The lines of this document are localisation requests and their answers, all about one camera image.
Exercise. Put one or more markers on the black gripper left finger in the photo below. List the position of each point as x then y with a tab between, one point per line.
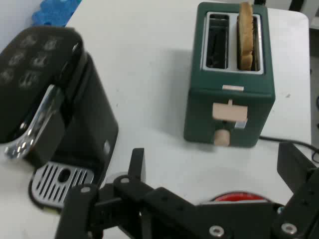
84	211

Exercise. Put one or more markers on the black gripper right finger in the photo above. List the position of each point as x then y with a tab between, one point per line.
304	206

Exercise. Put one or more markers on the beige toaster lever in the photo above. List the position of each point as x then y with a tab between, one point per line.
229	110

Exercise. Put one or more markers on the red enamel bowl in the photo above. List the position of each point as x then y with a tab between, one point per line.
236	197

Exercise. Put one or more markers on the black coffee machine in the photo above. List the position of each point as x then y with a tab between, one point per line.
87	112

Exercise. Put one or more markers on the beige toaster knob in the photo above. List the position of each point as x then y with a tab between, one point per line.
221	137

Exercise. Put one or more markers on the dark green toaster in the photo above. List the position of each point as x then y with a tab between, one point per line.
204	112

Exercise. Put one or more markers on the toasted bread slice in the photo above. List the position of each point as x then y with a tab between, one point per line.
245	37

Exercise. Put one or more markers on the blue plastic object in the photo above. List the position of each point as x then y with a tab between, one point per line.
54	12

